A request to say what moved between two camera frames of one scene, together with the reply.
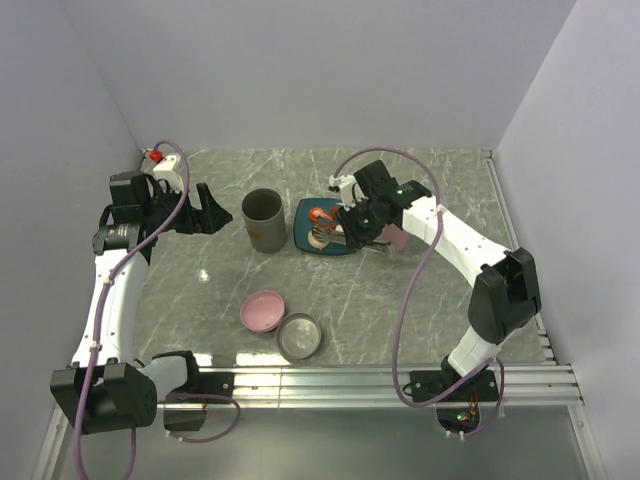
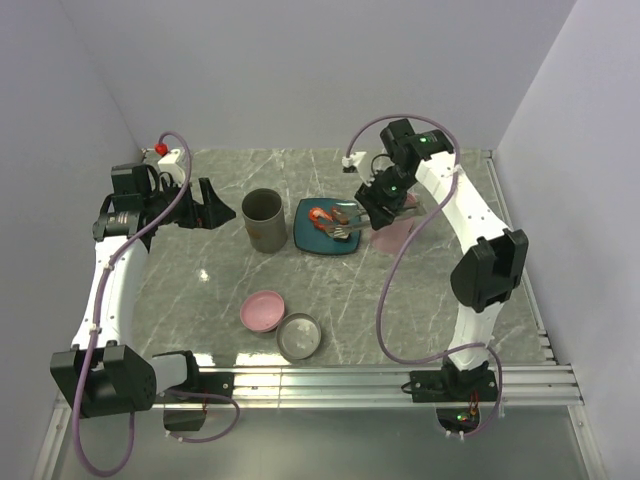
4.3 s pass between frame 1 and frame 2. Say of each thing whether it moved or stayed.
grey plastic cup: stayed
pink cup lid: stayed
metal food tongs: moved
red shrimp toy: stayed
